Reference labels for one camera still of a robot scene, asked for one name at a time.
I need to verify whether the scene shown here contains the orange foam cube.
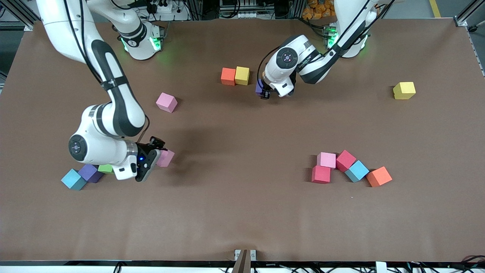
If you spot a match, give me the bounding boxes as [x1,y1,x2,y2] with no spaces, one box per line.
[221,67,236,86]
[366,166,393,188]

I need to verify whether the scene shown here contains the yellow foam cube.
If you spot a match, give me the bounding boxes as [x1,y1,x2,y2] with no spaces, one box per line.
[235,66,250,86]
[393,82,416,100]

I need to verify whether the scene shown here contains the orange snack bags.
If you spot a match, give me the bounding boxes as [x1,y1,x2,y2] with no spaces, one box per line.
[302,0,337,20]

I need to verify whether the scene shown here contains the pink foam cube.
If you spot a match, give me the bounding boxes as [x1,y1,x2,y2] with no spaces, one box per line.
[316,152,337,169]
[156,92,178,113]
[156,149,175,168]

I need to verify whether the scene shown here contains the silver metal bracket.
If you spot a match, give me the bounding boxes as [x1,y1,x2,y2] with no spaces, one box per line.
[234,249,257,262]

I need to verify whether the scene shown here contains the aluminium frame profile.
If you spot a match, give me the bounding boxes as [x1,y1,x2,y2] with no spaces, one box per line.
[0,0,36,31]
[454,0,485,76]

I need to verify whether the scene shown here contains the white power strip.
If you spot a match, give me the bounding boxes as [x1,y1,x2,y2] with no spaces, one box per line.
[146,0,190,21]
[227,11,263,19]

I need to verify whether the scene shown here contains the blue foam cube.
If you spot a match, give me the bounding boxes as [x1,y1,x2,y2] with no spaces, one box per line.
[61,169,88,191]
[344,160,370,183]

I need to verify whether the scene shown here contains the red foam cube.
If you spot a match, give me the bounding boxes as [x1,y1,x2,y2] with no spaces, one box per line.
[336,149,357,173]
[311,165,331,184]

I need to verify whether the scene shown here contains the table cover sheet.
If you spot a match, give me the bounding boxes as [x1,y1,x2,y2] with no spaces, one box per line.
[0,18,485,263]

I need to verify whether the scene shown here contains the brown wooden post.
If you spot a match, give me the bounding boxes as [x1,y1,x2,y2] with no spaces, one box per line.
[231,249,252,273]

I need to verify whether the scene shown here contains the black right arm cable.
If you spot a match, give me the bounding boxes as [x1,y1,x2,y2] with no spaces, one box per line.
[63,0,150,144]

